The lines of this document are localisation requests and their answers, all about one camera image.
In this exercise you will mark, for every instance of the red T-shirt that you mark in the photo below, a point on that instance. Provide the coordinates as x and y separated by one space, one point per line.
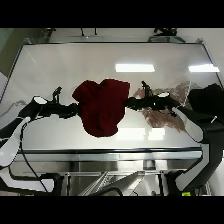
101 106

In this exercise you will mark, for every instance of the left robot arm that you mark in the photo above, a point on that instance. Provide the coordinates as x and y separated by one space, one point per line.
13 140

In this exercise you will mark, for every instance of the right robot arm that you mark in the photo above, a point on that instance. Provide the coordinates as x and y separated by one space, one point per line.
196 126

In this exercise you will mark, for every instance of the black garment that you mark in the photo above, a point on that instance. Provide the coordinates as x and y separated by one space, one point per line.
206 98

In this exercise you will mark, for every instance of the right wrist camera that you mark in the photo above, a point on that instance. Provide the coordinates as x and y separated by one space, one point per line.
146 88

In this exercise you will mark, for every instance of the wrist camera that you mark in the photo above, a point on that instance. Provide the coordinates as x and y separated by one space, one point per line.
146 88
57 93

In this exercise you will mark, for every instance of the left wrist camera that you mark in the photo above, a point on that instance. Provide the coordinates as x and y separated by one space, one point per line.
57 93

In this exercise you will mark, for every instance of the silver frame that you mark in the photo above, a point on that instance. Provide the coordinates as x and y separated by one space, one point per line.
110 173

